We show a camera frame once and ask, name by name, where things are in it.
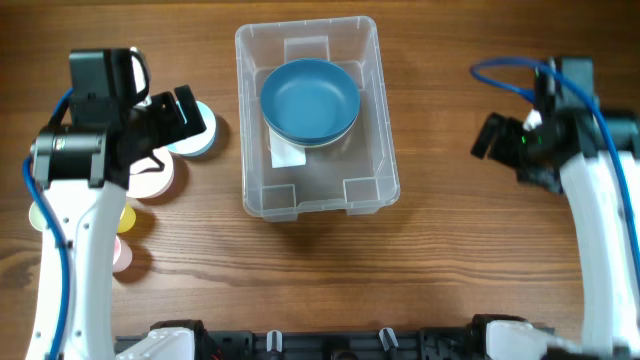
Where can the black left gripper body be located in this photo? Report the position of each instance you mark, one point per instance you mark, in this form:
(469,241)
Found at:
(167,116)

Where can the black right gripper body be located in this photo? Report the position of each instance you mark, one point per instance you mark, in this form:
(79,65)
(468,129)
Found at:
(507,147)

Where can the light blue small bowl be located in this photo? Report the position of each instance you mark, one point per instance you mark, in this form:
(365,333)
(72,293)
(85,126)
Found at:
(198,144)

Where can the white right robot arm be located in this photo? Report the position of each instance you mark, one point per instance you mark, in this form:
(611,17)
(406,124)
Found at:
(597,168)

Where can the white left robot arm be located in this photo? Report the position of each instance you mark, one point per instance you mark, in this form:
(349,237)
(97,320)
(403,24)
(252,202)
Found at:
(78,172)

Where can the clear plastic storage container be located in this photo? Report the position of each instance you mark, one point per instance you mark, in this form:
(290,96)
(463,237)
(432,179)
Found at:
(357,173)

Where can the pink small bowl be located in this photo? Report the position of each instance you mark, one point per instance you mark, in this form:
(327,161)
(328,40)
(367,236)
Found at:
(151,176)

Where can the yellow cup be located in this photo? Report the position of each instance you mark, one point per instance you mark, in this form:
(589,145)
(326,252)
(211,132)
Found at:
(127,219)

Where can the white paper label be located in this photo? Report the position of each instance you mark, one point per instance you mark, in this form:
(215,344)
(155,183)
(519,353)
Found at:
(285,154)

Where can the pink cup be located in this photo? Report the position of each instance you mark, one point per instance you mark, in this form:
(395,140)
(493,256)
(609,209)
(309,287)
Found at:
(122,257)

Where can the cream cup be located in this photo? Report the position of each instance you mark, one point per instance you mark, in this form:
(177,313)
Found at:
(36,218)

